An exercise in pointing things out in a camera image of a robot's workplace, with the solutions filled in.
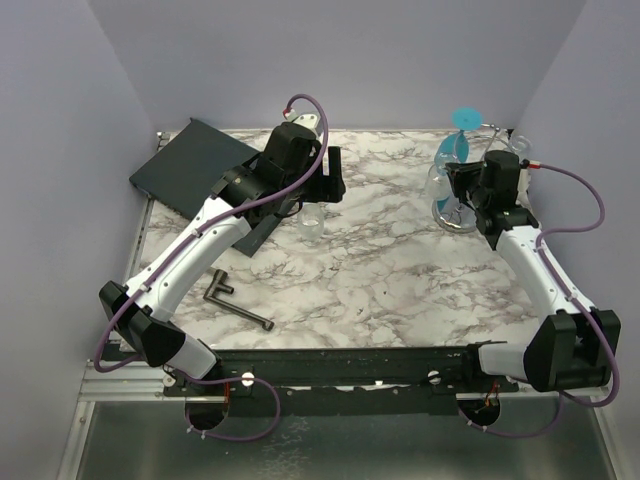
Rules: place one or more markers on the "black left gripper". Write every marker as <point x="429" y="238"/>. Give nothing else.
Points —
<point x="331" y="187"/>

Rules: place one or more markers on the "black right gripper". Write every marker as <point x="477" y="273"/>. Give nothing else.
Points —
<point x="460" y="174"/>

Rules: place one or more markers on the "clear ribbed wine glass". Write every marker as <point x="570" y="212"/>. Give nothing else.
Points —
<point x="310" y="222"/>

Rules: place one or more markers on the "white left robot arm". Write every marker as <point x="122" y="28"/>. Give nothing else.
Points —
<point x="140" y="310"/>

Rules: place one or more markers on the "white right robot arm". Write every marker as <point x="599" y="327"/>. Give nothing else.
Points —
<point x="574" y="346"/>

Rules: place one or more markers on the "blue wine glass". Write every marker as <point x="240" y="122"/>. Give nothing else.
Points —
<point x="464" y="119"/>

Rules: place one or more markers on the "chrome wine glass rack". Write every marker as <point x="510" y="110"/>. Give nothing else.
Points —
<point x="456" y="217"/>

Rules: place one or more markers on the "dark grey flat box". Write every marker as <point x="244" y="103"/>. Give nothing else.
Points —
<point x="201" y="163"/>

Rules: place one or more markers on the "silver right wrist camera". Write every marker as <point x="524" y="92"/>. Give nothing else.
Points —
<point x="524" y="180"/>

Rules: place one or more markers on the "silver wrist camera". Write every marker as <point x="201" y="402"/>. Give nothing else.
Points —
<point x="310" y="120"/>
<point x="524" y="180"/>

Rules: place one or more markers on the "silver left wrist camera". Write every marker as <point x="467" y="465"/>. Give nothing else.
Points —
<point x="310" y="120"/>

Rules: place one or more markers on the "dark metal T-handle tool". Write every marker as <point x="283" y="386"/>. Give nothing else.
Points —
<point x="219" y="286"/>

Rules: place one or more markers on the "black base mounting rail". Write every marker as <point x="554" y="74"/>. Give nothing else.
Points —
<point x="341" y="382"/>

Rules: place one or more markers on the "aluminium extrusion frame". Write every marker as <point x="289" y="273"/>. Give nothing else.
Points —
<point x="134" y="384"/>

